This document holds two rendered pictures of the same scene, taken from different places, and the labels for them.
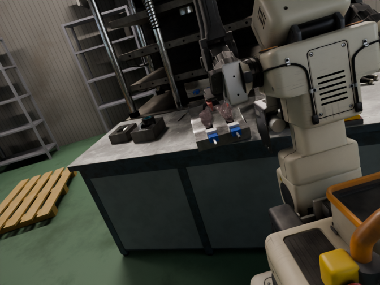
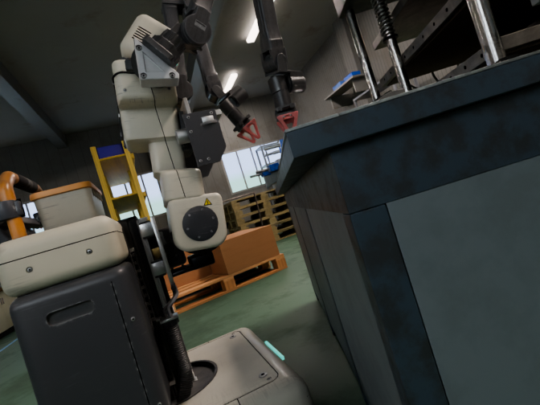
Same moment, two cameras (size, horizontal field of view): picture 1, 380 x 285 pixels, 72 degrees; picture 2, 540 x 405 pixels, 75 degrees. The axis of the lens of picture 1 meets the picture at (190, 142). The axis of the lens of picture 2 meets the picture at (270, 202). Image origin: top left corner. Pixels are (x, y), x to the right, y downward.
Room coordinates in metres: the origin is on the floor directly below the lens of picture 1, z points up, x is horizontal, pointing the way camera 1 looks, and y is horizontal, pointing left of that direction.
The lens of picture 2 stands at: (0.59, -1.53, 0.72)
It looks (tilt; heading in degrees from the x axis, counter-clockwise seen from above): 0 degrees down; 70
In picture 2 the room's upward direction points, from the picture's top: 17 degrees counter-clockwise
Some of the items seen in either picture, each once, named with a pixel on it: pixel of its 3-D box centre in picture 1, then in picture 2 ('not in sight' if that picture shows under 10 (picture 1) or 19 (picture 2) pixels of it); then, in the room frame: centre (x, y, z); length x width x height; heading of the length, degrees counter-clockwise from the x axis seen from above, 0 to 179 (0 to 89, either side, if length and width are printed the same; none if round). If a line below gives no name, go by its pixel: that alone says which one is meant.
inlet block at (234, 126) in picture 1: (236, 132); (271, 168); (1.11, -0.22, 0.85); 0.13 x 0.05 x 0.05; 177
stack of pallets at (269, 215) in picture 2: not in sight; (263, 218); (2.84, 5.43, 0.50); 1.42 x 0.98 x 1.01; 1
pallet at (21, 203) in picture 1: (34, 198); not in sight; (2.81, 1.93, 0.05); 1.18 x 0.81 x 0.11; 1
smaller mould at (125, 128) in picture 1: (124, 133); not in sight; (1.70, 0.40, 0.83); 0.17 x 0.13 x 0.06; 160
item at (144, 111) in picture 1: (207, 94); not in sight; (2.37, -0.28, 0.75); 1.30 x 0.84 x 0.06; 70
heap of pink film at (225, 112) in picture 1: (214, 111); not in sight; (1.38, -0.18, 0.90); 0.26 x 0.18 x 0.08; 177
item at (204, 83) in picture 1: (208, 82); not in sight; (2.28, -0.30, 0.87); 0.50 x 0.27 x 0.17; 160
